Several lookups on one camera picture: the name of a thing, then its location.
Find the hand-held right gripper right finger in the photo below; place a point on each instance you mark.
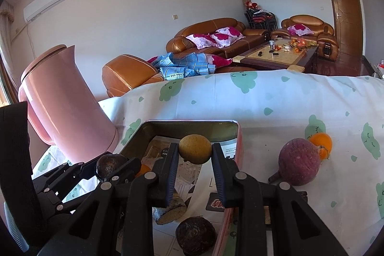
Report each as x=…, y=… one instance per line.
x=220, y=181

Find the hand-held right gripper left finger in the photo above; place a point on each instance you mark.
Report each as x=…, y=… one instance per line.
x=171, y=181

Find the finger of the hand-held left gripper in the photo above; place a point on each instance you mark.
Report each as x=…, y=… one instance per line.
x=60, y=181
x=132, y=167

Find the large orange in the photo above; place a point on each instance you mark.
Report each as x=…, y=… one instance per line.
x=144, y=169

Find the yellow-brown round fruit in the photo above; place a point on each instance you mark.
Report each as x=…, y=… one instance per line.
x=195, y=149

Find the pink tin box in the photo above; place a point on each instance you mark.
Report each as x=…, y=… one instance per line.
x=186, y=127

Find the purple round root vegetable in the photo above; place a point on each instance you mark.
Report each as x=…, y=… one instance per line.
x=298, y=161

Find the small orange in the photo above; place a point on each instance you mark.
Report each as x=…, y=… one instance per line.
x=322, y=142

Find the printed paper liner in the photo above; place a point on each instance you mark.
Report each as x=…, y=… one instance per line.
x=196, y=184

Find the pink kettle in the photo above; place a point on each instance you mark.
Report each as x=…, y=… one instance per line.
x=66, y=100

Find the brown leather seat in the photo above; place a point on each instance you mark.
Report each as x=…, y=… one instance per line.
x=129, y=73

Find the white tablecloth green cloud print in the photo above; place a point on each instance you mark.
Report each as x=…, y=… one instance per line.
x=270, y=94

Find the beige curtain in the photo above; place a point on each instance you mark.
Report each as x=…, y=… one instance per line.
x=6, y=49

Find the blue plaid blanket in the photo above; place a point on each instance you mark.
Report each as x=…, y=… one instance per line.
x=186, y=65

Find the wooden coffee table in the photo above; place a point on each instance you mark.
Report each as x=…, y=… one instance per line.
x=279, y=56

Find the pink floral pillow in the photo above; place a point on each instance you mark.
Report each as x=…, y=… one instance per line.
x=300, y=29
x=204, y=40
x=228, y=33

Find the white air conditioner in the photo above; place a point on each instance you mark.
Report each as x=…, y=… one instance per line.
x=45, y=2

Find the brown leather sofa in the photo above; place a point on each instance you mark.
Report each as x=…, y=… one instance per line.
x=210, y=25

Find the stacked black chairs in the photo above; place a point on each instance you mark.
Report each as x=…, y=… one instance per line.
x=261, y=20

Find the brown leather armchair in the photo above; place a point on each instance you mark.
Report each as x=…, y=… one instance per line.
x=306, y=19

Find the brown wooden door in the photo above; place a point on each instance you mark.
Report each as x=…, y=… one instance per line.
x=345, y=13

